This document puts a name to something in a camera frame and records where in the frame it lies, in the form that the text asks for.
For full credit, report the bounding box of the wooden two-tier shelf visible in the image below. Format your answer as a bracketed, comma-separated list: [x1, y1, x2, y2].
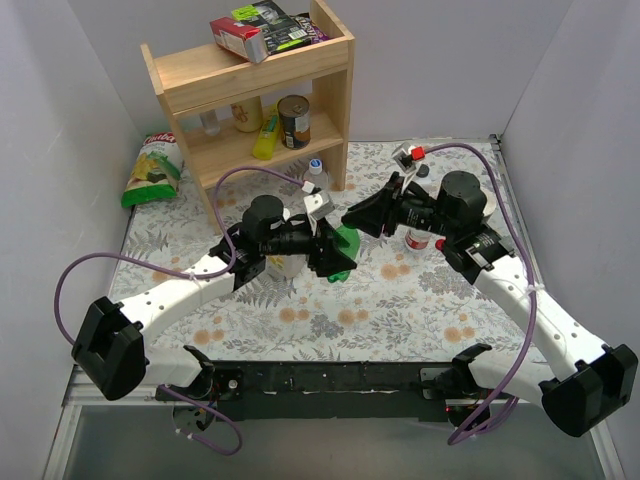
[141, 1, 355, 224]

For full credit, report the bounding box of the yellow bottle on shelf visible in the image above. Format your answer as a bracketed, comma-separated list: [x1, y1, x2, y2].
[252, 104, 280, 161]

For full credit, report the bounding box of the clear bottle red label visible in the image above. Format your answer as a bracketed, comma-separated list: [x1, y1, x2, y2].
[404, 228, 431, 252]

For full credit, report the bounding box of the small clear bottle on shelf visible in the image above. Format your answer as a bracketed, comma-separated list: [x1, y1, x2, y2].
[199, 110, 221, 136]

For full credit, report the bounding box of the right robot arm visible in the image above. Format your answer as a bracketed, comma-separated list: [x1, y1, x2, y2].
[342, 171, 638, 437]

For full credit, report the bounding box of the red white carton box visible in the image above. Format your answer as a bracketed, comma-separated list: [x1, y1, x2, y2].
[209, 17, 269, 64]

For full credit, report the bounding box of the green chips bag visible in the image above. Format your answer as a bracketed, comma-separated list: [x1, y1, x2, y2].
[120, 131, 184, 208]

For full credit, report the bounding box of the black green box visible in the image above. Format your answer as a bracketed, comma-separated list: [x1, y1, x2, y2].
[231, 1, 312, 55]

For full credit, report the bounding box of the clear bottle blue white cap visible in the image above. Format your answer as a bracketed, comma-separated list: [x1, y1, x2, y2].
[303, 158, 330, 192]

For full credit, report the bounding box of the green plastic bottle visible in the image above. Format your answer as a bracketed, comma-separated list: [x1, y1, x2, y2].
[327, 225, 361, 283]

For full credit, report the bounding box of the square clear bottle white cap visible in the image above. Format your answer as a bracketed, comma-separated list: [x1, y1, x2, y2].
[266, 207, 306, 280]

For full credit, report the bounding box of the white bottle black cap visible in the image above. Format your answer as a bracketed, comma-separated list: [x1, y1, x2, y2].
[413, 164, 437, 198]

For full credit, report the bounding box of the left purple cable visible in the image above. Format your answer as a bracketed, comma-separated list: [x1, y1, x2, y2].
[53, 167, 314, 456]

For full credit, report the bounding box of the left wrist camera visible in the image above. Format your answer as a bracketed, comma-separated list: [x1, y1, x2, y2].
[301, 181, 335, 235]

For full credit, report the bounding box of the tin can on shelf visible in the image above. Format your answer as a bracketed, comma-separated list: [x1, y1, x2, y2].
[277, 95, 311, 150]

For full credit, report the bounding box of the purple snack packet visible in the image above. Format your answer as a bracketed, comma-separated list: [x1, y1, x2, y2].
[293, 13, 330, 44]

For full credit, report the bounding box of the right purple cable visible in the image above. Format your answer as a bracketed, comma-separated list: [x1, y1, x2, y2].
[422, 143, 539, 446]

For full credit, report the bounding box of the purple cable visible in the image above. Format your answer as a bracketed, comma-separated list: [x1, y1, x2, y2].
[53, 167, 314, 456]
[422, 143, 539, 446]

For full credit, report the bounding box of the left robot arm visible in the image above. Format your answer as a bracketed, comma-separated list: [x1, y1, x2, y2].
[72, 195, 357, 401]

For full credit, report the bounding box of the floral table mat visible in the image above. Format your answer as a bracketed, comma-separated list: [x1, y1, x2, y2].
[124, 142, 524, 362]

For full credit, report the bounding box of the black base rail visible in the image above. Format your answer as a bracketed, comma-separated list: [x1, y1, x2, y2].
[154, 359, 514, 432]

